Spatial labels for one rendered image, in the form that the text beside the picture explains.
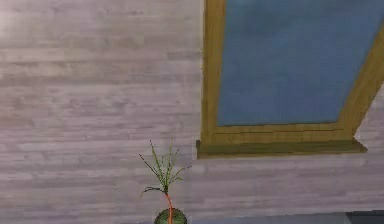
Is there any wooden framed window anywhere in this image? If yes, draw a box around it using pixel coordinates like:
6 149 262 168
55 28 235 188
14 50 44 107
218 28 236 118
195 0 384 159

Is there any green house plant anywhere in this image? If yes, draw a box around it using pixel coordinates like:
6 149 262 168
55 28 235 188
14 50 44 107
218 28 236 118
138 137 193 224

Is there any grey blue table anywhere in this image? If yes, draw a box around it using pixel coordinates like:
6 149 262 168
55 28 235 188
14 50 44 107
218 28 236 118
191 209 384 224

